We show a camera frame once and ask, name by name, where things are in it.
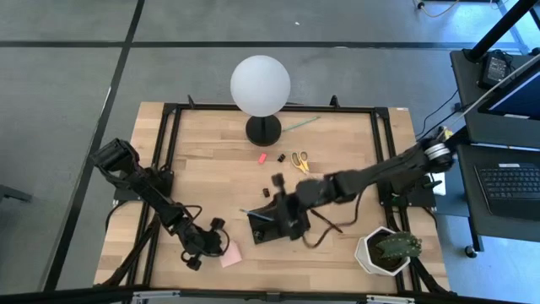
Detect black aluminium table frame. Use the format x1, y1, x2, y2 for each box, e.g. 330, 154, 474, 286
94, 95, 451, 296

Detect computer monitor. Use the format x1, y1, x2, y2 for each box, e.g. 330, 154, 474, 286
478, 53, 540, 122

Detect white globe table lamp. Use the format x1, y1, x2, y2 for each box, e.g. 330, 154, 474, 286
229, 54, 292, 148

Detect white paper sheet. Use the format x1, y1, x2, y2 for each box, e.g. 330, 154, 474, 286
429, 170, 447, 197

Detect black crossbar with silver brackets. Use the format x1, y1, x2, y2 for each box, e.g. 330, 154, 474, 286
0, 285, 540, 304

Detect yellow floor cable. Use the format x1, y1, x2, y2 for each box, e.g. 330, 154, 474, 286
414, 0, 462, 19

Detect black power adapter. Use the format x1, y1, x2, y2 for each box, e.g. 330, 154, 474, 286
478, 50, 514, 90

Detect teal pencil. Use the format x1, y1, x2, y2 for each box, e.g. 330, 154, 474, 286
281, 116, 321, 133

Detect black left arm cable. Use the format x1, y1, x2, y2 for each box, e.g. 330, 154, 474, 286
179, 204, 231, 260

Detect white cable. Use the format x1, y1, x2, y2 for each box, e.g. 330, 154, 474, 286
438, 52, 540, 133

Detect black workstation cart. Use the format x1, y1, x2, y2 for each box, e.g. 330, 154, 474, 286
434, 49, 540, 259

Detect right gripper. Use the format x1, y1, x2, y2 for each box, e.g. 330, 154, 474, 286
272, 172, 312, 242

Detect yellow-handled scissors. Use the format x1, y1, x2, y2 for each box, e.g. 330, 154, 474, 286
289, 150, 311, 176

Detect black pen with logo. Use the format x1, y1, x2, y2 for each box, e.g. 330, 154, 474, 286
310, 208, 344, 234

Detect black floor cable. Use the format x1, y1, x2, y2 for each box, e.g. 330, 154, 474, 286
414, 89, 462, 141

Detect grey furniture foot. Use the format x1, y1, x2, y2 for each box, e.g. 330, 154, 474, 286
0, 183, 33, 204

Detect pink sticky note pad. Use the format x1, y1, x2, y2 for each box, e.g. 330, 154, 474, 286
218, 240, 245, 270

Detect cactus in white pot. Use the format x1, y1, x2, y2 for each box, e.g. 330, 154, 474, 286
354, 225, 424, 279

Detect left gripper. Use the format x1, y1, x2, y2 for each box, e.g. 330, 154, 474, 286
183, 217, 228, 272

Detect black stand pole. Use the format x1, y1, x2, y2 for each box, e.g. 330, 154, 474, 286
462, 0, 540, 63

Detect black mesh desk organizer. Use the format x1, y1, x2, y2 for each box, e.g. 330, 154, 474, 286
246, 197, 311, 247

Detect black laptop keyboard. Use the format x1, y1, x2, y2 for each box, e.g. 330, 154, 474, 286
473, 161, 540, 221

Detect brown right arm cable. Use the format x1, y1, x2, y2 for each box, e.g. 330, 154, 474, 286
302, 189, 365, 249

